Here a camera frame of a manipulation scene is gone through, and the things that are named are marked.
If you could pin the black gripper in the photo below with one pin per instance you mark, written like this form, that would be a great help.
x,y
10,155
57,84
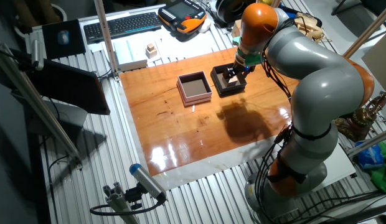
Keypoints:
x,y
242,68

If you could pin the large wooden cube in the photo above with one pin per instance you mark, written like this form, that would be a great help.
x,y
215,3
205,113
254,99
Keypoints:
x,y
233,81

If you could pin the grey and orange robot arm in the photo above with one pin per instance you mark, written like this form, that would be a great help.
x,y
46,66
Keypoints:
x,y
320,87

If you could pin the dark blue open box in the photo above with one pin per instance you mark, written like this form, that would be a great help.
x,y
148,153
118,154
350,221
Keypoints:
x,y
218,84

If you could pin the white open box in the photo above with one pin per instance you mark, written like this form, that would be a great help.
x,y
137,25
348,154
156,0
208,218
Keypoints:
x,y
194,88

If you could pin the white rectangular box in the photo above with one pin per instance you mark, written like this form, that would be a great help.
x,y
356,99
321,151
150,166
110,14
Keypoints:
x,y
129,57

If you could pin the brown cardboard carton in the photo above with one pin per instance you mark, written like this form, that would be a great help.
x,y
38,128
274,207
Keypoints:
x,y
236,28

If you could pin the white paper sheets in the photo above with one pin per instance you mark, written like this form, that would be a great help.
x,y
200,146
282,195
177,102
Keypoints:
x,y
186,46

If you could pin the black round drum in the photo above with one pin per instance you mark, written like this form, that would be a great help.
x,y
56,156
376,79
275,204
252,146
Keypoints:
x,y
228,12

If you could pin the orange and black teach pendant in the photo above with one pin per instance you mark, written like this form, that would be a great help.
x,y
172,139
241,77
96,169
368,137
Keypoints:
x,y
182,15

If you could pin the small spare wooden block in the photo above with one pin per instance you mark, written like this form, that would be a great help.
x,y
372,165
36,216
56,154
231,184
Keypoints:
x,y
150,47

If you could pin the cream vintage telephone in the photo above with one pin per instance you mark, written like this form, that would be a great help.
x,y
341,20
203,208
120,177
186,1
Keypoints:
x,y
308,26

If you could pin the black computer keyboard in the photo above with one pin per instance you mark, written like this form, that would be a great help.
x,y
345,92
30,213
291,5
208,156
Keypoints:
x,y
123,25

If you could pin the brass antique telephone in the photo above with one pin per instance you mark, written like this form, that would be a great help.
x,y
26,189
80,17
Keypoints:
x,y
358,119

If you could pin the beige flat board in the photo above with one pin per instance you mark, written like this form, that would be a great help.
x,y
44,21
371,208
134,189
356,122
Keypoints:
x,y
379,59

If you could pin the blue wipes packet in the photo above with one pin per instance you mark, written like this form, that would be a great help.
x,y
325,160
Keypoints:
x,y
370,157

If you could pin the black flat monitor panel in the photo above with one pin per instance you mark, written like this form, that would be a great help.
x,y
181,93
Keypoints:
x,y
71,87

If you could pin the blue grey computer mouse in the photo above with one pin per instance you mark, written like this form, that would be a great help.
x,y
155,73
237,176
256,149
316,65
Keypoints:
x,y
63,37

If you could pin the black mouse pad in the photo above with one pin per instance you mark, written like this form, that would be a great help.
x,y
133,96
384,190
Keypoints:
x,y
53,46

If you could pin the green cloth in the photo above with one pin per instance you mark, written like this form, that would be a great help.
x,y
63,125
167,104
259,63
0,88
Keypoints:
x,y
383,179

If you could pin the upright aluminium frame post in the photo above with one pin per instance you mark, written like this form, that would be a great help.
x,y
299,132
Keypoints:
x,y
105,34

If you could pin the silver camera with blue end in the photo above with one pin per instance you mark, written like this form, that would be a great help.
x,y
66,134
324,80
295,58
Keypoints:
x,y
146,180

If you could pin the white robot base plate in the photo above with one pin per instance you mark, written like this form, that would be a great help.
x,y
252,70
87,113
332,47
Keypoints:
x,y
339,165

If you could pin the short aluminium frame bar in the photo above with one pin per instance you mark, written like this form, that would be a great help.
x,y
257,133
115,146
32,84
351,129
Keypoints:
x,y
370,142

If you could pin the aluminium camera mount profile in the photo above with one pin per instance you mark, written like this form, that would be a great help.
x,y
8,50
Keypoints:
x,y
118,202

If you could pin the silver camera bar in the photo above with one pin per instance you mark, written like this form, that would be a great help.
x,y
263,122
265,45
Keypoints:
x,y
37,54

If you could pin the slanted aluminium frame bar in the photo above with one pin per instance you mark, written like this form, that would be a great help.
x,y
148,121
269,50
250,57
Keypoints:
x,y
34,102

